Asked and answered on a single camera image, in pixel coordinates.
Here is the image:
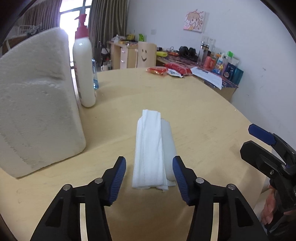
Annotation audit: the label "white red pump lotion bottle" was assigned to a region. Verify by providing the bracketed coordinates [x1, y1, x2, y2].
[73, 14, 96, 108]

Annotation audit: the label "red orange snack packet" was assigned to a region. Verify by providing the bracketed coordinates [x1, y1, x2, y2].
[146, 66, 168, 76]

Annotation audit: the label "red can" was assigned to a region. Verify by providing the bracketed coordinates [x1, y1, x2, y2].
[203, 56, 212, 69]

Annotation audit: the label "person's right hand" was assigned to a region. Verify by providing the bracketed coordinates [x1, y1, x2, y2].
[261, 185, 296, 226]

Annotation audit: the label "white printed paper sheet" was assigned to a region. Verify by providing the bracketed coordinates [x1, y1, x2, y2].
[191, 67, 222, 90]

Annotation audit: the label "yellow object on desk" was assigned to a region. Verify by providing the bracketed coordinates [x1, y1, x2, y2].
[157, 51, 168, 57]

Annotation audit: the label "white styrofoam box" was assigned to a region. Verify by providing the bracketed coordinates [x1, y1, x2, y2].
[0, 28, 86, 178]

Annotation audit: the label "white tissue stack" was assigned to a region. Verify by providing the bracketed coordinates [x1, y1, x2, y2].
[132, 109, 176, 192]

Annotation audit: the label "red snack bag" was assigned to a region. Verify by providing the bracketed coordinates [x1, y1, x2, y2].
[165, 63, 192, 76]

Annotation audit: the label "glass thermos bottle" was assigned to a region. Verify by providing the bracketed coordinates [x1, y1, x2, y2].
[197, 41, 209, 66]

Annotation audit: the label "black headphones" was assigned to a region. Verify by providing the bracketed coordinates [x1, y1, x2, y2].
[179, 46, 198, 62]

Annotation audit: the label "brown curtain left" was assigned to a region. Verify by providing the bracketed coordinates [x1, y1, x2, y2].
[22, 0, 62, 30]

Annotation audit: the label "anime girl wall picture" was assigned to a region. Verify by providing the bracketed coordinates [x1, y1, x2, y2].
[183, 10, 206, 33]

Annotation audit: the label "clear blue water bottle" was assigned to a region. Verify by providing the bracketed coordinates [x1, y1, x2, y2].
[92, 59, 99, 90]

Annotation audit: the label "white foam sheet roll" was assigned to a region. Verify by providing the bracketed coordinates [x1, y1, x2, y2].
[161, 118, 177, 182]

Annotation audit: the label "brown curtain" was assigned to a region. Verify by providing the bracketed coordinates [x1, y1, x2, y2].
[22, 0, 62, 30]
[88, 0, 129, 61]

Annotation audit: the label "white snack packet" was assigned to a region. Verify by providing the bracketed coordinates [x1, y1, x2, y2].
[167, 69, 183, 78]

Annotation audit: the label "brown curtain right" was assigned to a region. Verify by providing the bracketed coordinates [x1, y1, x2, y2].
[88, 0, 129, 61]

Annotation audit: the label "wooden smiley face chair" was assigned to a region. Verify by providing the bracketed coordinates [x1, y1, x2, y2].
[136, 41, 157, 68]

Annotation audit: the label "wooden desk with drawers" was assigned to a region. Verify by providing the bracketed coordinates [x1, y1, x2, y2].
[107, 41, 137, 70]

